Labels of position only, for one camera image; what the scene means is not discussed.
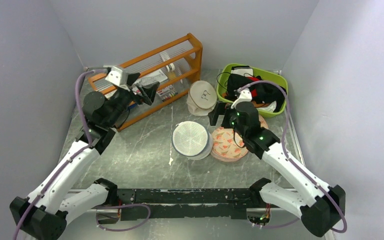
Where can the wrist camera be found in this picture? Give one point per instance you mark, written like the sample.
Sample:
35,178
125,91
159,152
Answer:
244,96
118,77

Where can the white folded garment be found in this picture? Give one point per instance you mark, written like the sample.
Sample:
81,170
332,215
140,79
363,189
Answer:
242,70

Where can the white clip on rack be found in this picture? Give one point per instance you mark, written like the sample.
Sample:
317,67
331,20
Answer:
170,67

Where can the clear plastic package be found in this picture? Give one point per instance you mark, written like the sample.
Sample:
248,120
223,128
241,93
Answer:
156,76

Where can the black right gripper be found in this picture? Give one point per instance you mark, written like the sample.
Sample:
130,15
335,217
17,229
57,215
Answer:
220,109

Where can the white mesh laundry bag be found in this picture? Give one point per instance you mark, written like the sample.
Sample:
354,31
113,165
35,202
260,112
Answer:
192,140

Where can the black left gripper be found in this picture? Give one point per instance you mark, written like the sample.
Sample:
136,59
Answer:
148,92

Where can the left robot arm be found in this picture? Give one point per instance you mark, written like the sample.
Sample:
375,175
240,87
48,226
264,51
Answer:
46,212

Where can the orange wooden rack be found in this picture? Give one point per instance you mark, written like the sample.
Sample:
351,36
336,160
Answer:
177,63

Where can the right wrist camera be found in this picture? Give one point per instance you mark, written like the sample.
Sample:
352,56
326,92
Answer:
244,96

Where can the colourful marker pack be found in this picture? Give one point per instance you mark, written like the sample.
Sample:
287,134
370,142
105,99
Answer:
167,93

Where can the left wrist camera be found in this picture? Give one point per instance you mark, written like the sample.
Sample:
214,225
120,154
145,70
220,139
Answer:
118,77

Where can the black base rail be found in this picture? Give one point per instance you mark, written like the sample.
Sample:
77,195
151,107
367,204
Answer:
234,203

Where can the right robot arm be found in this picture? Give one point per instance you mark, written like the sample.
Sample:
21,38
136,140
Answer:
318,205

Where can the green plastic basin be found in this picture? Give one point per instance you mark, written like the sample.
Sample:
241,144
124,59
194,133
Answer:
267,76

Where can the cream round laundry bag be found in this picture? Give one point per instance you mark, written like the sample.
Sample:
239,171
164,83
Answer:
201,98

